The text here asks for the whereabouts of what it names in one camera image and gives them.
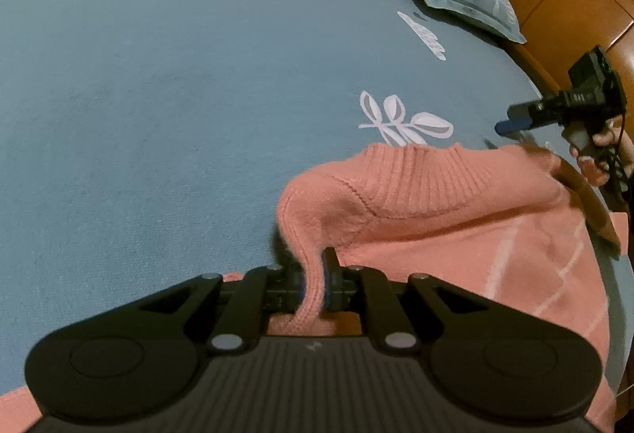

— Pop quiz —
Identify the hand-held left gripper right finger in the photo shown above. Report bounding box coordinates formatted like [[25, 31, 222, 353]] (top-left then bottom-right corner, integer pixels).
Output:
[[321, 247, 501, 355]]

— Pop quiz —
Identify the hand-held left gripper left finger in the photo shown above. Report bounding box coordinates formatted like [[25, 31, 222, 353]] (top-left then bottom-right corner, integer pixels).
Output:
[[119, 265, 305, 355]]

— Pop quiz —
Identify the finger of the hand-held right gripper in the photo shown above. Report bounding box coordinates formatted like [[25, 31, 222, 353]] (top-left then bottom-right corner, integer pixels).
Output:
[[495, 101, 546, 135]]

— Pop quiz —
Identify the pink knitted sweater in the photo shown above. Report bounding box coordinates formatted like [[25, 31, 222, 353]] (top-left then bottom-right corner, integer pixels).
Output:
[[0, 142, 622, 433]]

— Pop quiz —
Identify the person's right hand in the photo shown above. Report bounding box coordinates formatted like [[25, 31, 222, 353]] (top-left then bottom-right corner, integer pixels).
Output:
[[569, 118, 626, 186]]

